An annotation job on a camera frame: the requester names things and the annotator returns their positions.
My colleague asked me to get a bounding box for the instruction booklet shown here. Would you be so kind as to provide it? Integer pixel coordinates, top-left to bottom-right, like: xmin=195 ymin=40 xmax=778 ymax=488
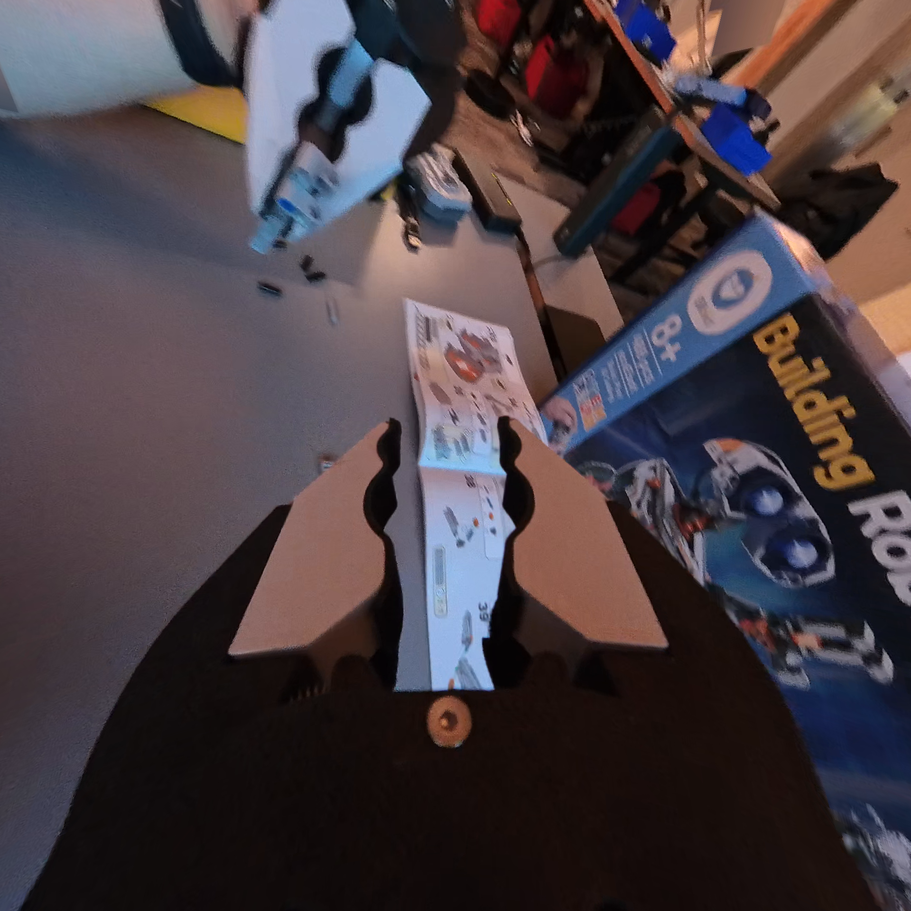
xmin=403 ymin=297 xmax=550 ymax=693

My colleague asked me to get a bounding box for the red chair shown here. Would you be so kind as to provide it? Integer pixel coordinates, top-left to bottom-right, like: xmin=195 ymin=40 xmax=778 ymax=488
xmin=525 ymin=34 xmax=593 ymax=116

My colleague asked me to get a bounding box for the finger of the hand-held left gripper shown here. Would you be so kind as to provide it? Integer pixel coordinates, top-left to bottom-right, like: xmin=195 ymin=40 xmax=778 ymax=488
xmin=285 ymin=60 xmax=433 ymax=236
xmin=245 ymin=0 xmax=358 ymax=218

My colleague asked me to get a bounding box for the black bag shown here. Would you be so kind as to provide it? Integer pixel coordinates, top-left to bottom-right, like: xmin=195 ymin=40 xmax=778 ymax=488
xmin=774 ymin=162 xmax=899 ymax=259

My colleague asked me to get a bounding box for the blue storage bin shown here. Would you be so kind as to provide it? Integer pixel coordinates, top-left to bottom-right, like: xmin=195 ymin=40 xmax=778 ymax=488
xmin=614 ymin=0 xmax=679 ymax=63
xmin=699 ymin=102 xmax=774 ymax=177

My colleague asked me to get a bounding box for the yellow plastic bin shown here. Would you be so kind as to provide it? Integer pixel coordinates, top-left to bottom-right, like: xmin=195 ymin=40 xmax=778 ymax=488
xmin=144 ymin=84 xmax=248 ymax=145

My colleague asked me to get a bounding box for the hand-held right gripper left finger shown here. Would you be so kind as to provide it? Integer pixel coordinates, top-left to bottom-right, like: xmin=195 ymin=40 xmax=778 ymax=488
xmin=228 ymin=417 xmax=405 ymax=691

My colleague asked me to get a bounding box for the blue robot kit box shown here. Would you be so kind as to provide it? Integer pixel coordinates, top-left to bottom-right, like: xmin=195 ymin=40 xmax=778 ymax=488
xmin=539 ymin=212 xmax=911 ymax=911

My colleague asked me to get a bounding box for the grey device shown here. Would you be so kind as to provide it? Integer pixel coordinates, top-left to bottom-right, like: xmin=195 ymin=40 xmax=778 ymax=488
xmin=404 ymin=145 xmax=473 ymax=223

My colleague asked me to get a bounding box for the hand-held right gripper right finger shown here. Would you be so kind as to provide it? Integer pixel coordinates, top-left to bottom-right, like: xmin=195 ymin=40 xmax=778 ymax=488
xmin=484 ymin=416 xmax=671 ymax=691

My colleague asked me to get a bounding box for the wood-edged work table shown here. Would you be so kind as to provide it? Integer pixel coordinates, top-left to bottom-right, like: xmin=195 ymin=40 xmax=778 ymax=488
xmin=554 ymin=0 xmax=784 ymax=259

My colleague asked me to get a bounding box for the toy robot part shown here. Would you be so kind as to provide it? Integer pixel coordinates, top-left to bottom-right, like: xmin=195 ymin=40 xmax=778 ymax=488
xmin=248 ymin=39 xmax=376 ymax=255

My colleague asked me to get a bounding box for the black flat device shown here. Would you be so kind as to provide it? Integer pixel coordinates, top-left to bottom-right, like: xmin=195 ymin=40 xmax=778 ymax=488
xmin=455 ymin=149 xmax=525 ymax=233

